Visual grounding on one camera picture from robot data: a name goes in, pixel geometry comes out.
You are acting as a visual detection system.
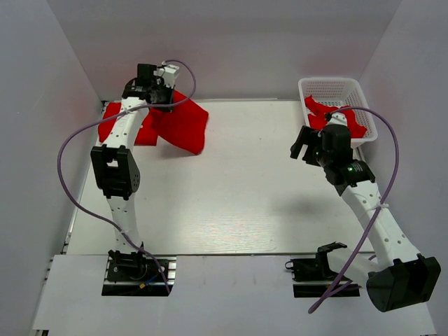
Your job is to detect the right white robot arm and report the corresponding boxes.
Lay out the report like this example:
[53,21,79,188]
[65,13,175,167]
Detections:
[290,125,441,312]

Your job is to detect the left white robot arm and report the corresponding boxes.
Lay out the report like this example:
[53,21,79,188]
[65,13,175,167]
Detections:
[90,62,179,253]

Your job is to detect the red t shirts in basket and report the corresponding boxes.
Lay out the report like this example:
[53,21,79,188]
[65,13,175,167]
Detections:
[304,95,368,139]

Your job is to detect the folded red t shirt stack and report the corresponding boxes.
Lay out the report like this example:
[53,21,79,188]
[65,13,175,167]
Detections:
[97,102,158,146]

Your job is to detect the white plastic basket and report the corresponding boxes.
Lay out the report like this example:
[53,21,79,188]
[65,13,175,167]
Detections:
[297,77,377,148]

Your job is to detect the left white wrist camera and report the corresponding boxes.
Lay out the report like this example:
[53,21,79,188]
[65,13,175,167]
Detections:
[154,62,180,88]

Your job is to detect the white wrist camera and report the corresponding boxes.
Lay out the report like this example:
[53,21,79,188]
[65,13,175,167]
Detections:
[154,62,180,88]
[325,112,348,128]

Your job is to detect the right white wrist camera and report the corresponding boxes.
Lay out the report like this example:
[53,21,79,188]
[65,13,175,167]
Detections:
[325,112,348,128]

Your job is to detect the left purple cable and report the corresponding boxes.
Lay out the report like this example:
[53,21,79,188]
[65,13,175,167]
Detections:
[57,59,197,295]

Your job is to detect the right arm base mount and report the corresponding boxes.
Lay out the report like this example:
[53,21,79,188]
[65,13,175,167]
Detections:
[284,257,360,298]

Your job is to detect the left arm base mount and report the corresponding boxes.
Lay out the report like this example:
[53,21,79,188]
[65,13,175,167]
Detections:
[101,258,176,297]

